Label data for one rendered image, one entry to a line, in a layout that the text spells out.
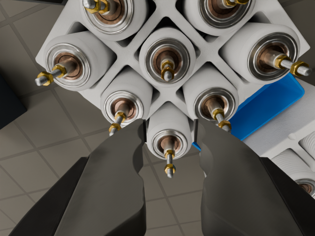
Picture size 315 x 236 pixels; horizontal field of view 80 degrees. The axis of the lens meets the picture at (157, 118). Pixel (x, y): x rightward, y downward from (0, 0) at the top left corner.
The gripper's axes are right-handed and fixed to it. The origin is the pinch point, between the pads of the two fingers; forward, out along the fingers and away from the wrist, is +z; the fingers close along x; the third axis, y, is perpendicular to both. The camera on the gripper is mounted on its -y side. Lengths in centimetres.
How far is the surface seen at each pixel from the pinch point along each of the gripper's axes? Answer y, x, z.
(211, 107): 8.2, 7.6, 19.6
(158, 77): 3.1, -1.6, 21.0
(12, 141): 34, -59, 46
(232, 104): 8.3, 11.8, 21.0
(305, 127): 17.7, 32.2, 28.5
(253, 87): 7.7, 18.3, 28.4
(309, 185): 28.6, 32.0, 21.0
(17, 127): 28, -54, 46
